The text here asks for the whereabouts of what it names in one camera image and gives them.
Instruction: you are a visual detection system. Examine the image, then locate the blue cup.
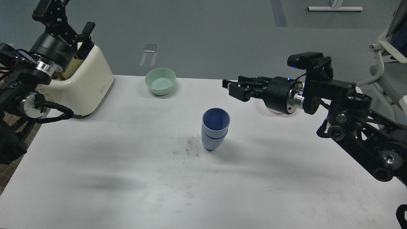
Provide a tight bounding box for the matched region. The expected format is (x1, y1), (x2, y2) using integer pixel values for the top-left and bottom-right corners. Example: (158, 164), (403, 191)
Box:
(202, 108), (230, 139)
(201, 125), (228, 151)

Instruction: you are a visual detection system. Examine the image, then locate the pink bowl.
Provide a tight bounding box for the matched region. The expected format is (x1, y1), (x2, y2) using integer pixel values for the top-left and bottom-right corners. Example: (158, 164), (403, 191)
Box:
(267, 108), (283, 115)

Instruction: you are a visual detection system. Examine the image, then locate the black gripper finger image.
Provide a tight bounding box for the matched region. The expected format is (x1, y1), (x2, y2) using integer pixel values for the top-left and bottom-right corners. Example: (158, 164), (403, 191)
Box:
(222, 76), (258, 89)
(75, 22), (95, 60)
(228, 86), (255, 102)

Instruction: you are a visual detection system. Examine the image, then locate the white stand base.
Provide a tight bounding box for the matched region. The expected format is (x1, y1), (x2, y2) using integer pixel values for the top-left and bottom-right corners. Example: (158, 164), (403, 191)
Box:
(307, 0), (363, 12)

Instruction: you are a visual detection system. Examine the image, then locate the mint green bowl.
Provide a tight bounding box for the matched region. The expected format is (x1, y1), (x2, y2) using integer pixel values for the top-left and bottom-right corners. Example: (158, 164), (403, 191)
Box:
(145, 68), (176, 96)

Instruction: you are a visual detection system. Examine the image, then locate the front toast slice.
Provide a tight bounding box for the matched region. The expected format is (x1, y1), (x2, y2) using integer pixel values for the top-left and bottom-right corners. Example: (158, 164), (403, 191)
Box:
(51, 58), (83, 81)

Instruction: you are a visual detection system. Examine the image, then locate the white grey chair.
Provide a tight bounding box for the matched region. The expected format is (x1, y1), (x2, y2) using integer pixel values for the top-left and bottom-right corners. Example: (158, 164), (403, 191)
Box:
(357, 0), (406, 123)

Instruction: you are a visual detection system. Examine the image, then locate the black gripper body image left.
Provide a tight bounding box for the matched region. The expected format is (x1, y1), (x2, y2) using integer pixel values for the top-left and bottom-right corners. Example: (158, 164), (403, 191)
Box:
(30, 0), (77, 72)

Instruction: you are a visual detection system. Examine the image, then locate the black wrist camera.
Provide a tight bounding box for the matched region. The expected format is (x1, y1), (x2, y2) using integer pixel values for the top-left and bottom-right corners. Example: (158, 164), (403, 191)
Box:
(287, 52), (333, 81)

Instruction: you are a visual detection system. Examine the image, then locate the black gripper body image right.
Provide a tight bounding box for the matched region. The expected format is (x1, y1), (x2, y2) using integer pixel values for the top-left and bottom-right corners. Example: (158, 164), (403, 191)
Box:
(253, 77), (304, 115)

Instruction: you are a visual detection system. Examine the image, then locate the cream white toaster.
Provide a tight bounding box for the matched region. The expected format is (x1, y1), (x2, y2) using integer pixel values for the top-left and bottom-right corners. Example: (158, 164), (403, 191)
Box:
(44, 45), (114, 119)

